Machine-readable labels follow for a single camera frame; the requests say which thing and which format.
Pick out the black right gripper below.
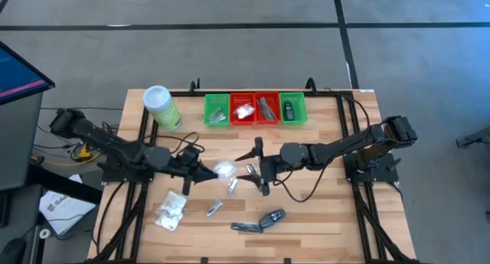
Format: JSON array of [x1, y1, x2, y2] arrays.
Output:
[[234, 136, 290, 197]]

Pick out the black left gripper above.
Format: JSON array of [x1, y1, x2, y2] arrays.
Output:
[[169, 155, 220, 197]]

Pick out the bagged white cotton pads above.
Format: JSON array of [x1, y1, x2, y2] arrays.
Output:
[[213, 160, 238, 180], [154, 209, 184, 232], [163, 190, 188, 215], [234, 103, 256, 120]]

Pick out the red plastic basket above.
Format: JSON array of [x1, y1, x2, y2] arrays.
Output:
[[253, 91, 283, 125], [229, 92, 257, 126]]

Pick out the green plastic basket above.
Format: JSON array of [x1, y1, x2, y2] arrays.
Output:
[[203, 93, 231, 128], [279, 91, 309, 125]]

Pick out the green disinfecting wipes canister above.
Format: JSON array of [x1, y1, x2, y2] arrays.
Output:
[[142, 84, 184, 132]]

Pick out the white paper booklet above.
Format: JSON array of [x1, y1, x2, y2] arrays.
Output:
[[38, 174, 97, 236]]

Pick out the monitor with blue screen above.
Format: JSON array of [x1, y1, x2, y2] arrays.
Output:
[[0, 41, 56, 106]]

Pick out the gray chair leg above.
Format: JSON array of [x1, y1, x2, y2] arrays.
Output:
[[455, 125, 490, 149]]

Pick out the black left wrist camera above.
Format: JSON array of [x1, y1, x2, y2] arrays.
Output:
[[182, 144, 201, 162]]

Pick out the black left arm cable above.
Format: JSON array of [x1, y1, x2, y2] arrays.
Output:
[[152, 132, 201, 154]]

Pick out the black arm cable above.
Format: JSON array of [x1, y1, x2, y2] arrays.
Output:
[[152, 132, 201, 154], [272, 94, 371, 204]]

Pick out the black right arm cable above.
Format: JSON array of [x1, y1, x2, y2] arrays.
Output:
[[272, 94, 371, 204]]

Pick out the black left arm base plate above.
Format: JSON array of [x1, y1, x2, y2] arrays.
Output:
[[100, 152, 155, 184]]

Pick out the yellow floor cable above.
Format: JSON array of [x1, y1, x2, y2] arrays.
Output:
[[30, 141, 112, 168]]

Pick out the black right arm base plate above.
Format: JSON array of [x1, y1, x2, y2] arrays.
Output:
[[342, 152, 400, 184]]

